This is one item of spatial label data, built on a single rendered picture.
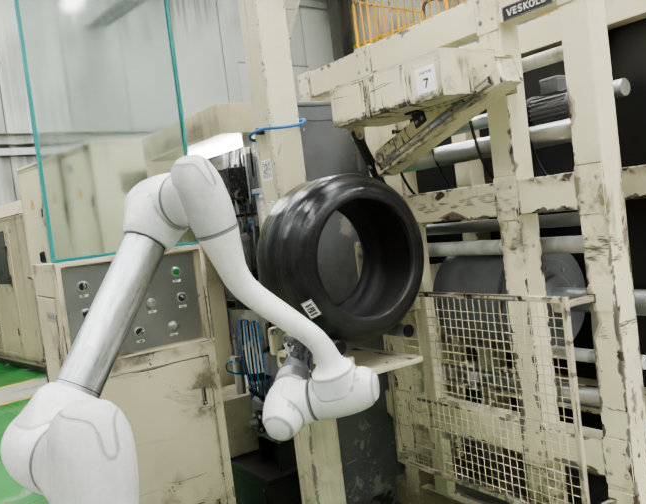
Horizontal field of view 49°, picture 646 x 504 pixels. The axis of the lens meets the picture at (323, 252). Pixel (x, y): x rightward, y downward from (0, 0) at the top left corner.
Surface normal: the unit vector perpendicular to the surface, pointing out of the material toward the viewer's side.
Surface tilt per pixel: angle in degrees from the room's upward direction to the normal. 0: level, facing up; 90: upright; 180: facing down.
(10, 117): 90
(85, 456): 76
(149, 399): 90
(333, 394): 97
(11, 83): 90
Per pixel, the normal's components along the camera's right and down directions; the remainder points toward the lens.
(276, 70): 0.54, -0.02
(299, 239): -0.25, -0.18
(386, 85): -0.83, 0.13
